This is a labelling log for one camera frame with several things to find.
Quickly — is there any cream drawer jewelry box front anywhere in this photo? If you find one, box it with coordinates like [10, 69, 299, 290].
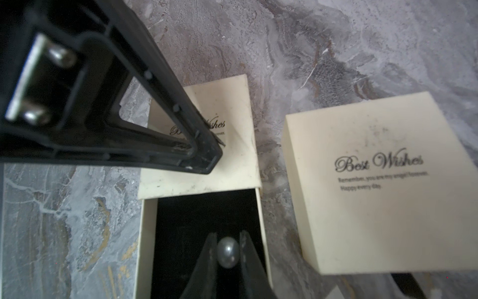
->
[133, 75, 273, 299]

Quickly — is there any pearl earring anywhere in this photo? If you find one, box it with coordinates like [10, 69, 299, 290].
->
[217, 237, 240, 269]

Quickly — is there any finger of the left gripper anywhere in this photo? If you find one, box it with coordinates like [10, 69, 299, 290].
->
[1, 1, 222, 174]

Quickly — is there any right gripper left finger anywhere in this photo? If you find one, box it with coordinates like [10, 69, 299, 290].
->
[180, 233, 218, 299]

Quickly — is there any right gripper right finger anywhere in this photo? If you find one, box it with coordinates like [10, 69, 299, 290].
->
[239, 230, 276, 299]

